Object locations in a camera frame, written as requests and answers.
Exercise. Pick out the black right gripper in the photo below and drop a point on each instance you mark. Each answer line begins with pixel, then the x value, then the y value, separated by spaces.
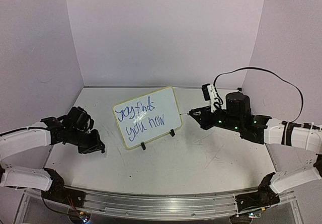
pixel 203 121

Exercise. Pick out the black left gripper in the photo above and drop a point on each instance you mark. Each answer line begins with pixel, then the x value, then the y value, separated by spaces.
pixel 95 145

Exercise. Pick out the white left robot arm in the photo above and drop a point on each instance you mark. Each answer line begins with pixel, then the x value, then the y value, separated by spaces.
pixel 76 128

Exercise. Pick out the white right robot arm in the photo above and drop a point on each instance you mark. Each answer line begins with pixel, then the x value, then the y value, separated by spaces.
pixel 264 129

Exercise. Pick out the black whiteboard stand foot right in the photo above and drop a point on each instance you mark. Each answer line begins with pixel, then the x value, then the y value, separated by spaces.
pixel 172 133

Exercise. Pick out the black whiteboard stand foot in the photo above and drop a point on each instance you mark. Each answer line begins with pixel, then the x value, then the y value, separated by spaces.
pixel 172 133
pixel 143 146

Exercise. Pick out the black whiteboard stand foot left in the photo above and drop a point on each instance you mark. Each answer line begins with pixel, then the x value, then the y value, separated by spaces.
pixel 143 146

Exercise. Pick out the yellow-framed whiteboard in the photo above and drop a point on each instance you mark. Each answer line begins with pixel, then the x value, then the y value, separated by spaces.
pixel 147 117

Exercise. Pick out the left circuit board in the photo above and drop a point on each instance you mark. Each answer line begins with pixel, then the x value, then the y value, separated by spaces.
pixel 78 216

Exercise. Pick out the circuit board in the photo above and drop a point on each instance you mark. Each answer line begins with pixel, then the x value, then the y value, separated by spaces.
pixel 78 216
pixel 255 214

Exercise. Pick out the right circuit board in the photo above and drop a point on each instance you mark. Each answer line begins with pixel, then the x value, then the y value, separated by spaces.
pixel 255 214

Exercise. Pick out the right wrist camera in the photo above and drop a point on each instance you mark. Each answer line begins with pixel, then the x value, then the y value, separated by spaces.
pixel 211 94

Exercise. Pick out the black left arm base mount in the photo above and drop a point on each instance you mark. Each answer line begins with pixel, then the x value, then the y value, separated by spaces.
pixel 57 191

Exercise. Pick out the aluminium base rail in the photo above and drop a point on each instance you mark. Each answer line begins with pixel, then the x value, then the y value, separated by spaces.
pixel 174 207

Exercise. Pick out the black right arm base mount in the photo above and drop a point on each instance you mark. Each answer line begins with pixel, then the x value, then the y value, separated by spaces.
pixel 263 197

